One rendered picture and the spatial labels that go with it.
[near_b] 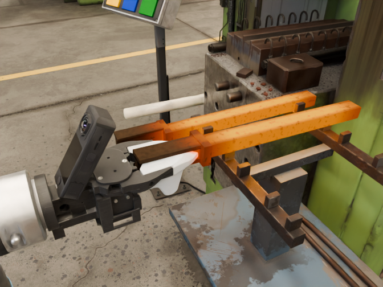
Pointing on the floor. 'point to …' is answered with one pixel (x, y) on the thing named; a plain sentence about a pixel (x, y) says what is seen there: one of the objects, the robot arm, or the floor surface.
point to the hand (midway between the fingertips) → (186, 148)
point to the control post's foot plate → (172, 193)
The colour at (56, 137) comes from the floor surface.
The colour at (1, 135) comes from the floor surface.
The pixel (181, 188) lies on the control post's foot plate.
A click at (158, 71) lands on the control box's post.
